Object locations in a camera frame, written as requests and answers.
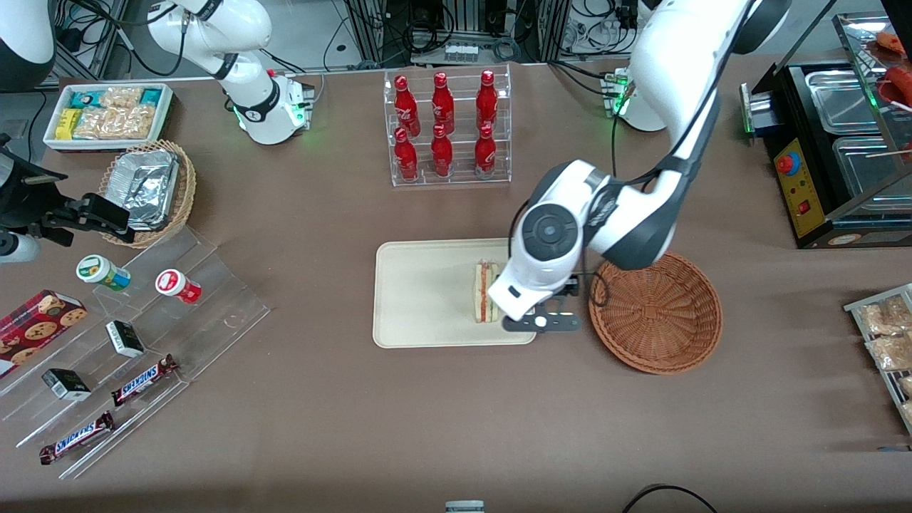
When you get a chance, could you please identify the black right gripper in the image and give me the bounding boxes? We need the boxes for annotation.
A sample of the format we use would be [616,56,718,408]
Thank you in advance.
[0,164,137,264]

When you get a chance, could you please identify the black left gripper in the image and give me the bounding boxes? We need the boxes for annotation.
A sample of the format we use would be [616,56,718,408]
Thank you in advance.
[502,276,581,333]

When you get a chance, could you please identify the triangular sandwich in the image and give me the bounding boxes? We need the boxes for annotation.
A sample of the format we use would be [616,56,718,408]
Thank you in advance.
[473,260,508,324]

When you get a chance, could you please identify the light tan wicker basket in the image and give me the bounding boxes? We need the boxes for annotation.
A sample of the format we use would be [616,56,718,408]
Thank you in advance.
[98,139,197,249]

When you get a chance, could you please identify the brown round wicker basket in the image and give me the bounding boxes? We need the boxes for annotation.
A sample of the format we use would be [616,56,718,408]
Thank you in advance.
[589,251,723,375]

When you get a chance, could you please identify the beige rectangular serving tray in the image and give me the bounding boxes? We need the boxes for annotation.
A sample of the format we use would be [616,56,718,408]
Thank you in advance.
[373,237,537,349]

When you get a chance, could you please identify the tray of packaged pastries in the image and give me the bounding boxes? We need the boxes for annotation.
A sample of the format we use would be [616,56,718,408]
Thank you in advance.
[844,284,912,435]

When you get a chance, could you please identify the silver foil packets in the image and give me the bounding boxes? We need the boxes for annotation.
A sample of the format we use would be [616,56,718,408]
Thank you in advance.
[107,148,180,231]

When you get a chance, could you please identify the green lid yogurt cup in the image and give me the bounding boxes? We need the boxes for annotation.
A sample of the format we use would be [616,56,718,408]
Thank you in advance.
[76,254,132,292]

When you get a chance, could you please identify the red lid yogurt cup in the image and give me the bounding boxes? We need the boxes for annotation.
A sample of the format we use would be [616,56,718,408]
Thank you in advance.
[155,269,202,305]

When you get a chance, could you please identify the white plastic snack bin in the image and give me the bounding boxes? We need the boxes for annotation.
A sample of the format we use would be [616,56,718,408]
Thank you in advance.
[43,83,175,152]

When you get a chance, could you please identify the clear bag of crackers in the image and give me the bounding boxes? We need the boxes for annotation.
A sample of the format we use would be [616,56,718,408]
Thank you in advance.
[73,105,157,140]
[100,86,144,110]

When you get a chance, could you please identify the small black carton box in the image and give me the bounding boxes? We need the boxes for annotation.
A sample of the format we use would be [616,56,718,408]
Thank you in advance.
[105,320,146,358]
[41,368,93,402]

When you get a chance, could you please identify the clear acrylic stepped display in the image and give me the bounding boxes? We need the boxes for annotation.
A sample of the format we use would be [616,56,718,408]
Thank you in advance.
[0,224,273,480]

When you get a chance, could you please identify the red chocolate chip cookie box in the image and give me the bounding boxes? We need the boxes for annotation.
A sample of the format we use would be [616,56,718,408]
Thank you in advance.
[0,289,88,378]

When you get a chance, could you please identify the Snickers chocolate bar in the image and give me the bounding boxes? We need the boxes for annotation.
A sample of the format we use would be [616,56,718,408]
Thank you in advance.
[39,411,116,465]
[110,354,179,408]

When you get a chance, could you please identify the red aluminium cola bottle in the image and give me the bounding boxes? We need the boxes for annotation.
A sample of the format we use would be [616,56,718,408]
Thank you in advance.
[393,127,419,182]
[476,69,498,133]
[393,75,421,138]
[431,124,454,178]
[431,71,455,135]
[475,123,497,177]

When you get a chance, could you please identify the clear acrylic bottle rack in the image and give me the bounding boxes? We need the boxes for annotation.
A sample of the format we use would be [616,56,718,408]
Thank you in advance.
[383,64,512,187]

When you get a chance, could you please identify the black hot food warmer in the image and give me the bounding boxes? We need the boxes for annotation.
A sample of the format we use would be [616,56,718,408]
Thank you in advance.
[740,11,912,250]

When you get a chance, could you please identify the clear bagged pastry snack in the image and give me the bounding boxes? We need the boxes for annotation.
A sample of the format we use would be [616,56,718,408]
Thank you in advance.
[866,333,912,371]
[859,296,912,336]

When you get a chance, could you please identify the stainless steel food pan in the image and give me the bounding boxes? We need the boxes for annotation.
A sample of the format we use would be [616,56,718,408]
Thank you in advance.
[832,135,912,209]
[805,69,888,136]

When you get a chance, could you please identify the black looped cable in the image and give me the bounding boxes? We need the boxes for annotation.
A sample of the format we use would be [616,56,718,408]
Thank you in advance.
[621,484,719,513]

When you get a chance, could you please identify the aluminium profile equipment frame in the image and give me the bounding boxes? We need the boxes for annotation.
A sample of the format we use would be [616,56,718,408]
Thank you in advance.
[342,0,571,66]

